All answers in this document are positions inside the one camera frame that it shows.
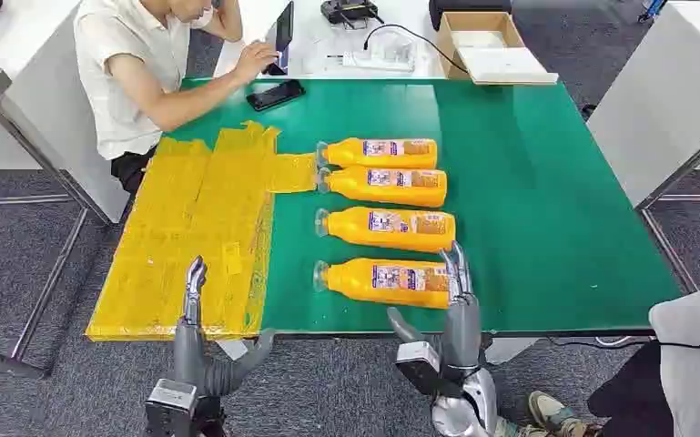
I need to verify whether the open cardboard box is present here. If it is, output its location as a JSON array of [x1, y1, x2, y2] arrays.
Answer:
[[435, 10, 559, 86]]

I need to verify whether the thin black cable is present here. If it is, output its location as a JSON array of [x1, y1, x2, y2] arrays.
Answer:
[[656, 336, 700, 351]]

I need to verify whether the white table with metal frame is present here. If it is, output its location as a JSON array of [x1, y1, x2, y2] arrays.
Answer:
[[586, 0, 700, 295]]

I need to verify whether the orange drink bottle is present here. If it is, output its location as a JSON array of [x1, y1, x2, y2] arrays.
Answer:
[[316, 137, 439, 170], [317, 166, 449, 208], [315, 207, 457, 254], [313, 258, 452, 310]]

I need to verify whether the black controller device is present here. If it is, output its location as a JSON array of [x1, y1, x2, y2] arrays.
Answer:
[[320, 0, 385, 30]]

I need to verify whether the flat white box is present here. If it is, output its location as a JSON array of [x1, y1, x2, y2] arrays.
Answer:
[[456, 46, 559, 86]]

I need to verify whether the white table leg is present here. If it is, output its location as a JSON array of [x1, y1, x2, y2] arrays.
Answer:
[[217, 339, 249, 361], [484, 337, 539, 366]]

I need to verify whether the standing person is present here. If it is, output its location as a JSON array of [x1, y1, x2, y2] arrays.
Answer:
[[527, 279, 700, 437]]

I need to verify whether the white table beside steel table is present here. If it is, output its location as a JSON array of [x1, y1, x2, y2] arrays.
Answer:
[[0, 0, 130, 224]]

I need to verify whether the black bag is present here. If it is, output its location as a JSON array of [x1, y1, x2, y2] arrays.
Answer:
[[428, 0, 513, 33]]

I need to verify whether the black smartphone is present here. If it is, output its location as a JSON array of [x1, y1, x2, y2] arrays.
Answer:
[[246, 79, 307, 113]]

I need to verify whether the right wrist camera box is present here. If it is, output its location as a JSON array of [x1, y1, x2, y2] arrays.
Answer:
[[394, 341, 447, 397]]

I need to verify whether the seated person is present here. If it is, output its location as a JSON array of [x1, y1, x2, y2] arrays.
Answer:
[[74, 0, 280, 194]]

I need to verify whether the white table with devices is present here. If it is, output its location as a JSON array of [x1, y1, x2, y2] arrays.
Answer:
[[213, 0, 447, 81]]

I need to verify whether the black tablet on stand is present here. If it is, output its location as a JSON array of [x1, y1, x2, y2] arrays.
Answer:
[[263, 1, 295, 76]]

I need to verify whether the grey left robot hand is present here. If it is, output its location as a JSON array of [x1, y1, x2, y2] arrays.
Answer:
[[171, 256, 277, 400]]

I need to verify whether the green mat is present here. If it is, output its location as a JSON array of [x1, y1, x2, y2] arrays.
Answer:
[[165, 78, 684, 335]]

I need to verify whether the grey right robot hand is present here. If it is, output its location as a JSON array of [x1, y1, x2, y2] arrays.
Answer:
[[387, 240, 483, 379]]

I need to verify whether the blue object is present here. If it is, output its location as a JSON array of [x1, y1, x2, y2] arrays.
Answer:
[[637, 0, 667, 24]]

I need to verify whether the yellow sheet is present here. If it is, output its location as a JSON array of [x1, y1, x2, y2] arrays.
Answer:
[[86, 120, 318, 343]]

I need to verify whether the white power strip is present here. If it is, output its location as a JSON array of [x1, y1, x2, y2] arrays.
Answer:
[[341, 49, 417, 74]]

